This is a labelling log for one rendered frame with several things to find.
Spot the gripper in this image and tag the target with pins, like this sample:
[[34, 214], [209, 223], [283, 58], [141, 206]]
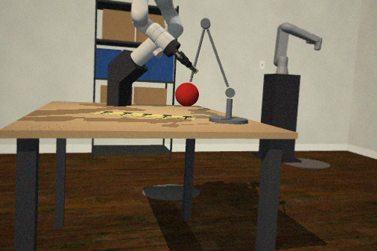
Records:
[[171, 48]]

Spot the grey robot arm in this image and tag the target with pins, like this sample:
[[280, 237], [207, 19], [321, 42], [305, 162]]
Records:
[[281, 56]]

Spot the large cardboard box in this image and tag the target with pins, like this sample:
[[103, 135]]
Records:
[[156, 18], [116, 25]]

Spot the pale yellow strip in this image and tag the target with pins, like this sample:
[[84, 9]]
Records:
[[176, 117]]

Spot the blue box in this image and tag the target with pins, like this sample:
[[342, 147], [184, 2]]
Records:
[[101, 65]]

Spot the black shelf unit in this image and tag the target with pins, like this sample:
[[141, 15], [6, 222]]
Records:
[[132, 150]]

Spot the black stand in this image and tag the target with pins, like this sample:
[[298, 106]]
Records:
[[279, 100]]

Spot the pale wooden table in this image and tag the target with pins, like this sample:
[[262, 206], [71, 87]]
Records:
[[73, 124]]

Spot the grey round floor disc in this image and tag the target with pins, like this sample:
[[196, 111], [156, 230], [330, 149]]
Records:
[[312, 163], [165, 193]]

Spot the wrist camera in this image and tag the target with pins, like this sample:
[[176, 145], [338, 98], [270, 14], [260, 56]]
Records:
[[158, 52]]

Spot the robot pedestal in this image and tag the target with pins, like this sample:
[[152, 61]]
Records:
[[120, 79]]

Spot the white wall socket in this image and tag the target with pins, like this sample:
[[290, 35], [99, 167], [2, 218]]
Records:
[[261, 64]]

